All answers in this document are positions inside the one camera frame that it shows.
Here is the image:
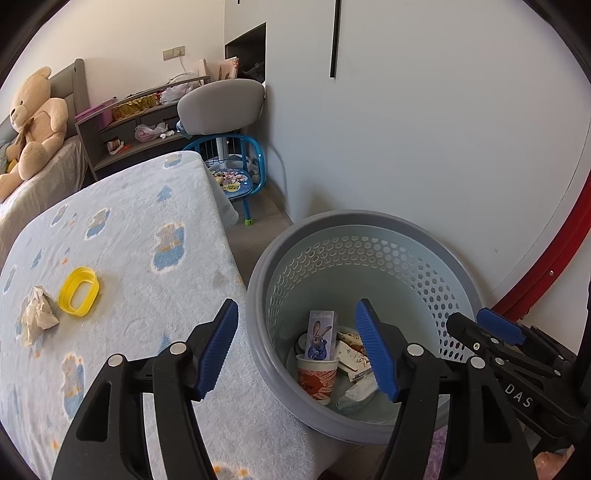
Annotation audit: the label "red patterned paper cup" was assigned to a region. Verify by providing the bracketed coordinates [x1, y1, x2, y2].
[295, 353, 339, 406]

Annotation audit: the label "white plastic bag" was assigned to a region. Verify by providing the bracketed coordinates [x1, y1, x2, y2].
[135, 122, 169, 143]
[159, 83, 204, 105]

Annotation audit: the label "white wrappers in basket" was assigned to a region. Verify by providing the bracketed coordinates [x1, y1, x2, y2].
[335, 327, 374, 383]

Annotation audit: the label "gold wrapped packets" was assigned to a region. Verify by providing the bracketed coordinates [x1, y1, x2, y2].
[111, 92, 160, 119]

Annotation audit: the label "pink storage box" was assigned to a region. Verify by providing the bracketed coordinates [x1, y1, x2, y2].
[75, 97, 118, 125]

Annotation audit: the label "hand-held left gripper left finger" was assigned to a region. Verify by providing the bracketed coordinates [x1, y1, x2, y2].
[52, 298, 239, 480]

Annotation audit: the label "red hoop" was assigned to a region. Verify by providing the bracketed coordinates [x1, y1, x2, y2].
[489, 175, 591, 319]

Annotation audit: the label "silvery white plastic packet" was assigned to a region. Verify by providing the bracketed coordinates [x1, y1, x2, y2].
[336, 373, 380, 412]

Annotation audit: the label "blue child's chair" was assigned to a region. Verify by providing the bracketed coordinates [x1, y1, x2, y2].
[182, 133, 267, 228]

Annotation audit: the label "white wardrobe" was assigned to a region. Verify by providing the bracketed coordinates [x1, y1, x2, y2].
[224, 0, 591, 315]

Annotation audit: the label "yellow plastic ring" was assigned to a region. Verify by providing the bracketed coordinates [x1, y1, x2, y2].
[58, 267, 101, 317]

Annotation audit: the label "grey bed headboard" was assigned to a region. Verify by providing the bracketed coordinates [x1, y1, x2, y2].
[0, 58, 88, 144]

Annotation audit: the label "grey padded chair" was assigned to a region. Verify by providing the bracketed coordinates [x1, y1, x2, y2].
[178, 78, 266, 137]

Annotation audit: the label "purple fluffy rug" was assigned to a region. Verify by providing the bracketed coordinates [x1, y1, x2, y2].
[418, 425, 450, 480]

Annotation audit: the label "grey perforated plastic basket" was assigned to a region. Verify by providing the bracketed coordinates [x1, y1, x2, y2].
[246, 210, 485, 445]

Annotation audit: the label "light blue printed blanket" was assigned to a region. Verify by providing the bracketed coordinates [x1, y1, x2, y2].
[0, 151, 324, 480]

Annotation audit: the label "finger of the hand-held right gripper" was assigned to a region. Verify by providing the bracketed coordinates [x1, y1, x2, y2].
[445, 312, 506, 366]
[476, 308, 539, 348]

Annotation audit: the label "beige teddy bear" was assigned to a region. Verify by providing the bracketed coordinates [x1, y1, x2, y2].
[0, 66, 69, 201]

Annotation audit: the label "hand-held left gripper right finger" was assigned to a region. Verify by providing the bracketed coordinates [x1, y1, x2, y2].
[355, 298, 539, 480]

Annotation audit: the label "beige bed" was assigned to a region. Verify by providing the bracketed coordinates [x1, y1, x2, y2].
[0, 136, 88, 241]

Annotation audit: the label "white tissue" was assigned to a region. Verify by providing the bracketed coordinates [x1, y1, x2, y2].
[18, 286, 61, 347]

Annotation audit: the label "grey shelf unit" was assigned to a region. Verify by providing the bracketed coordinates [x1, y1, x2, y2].
[75, 76, 211, 181]

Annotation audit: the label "tall light blue carton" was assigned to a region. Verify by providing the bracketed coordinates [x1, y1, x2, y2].
[305, 310, 340, 361]

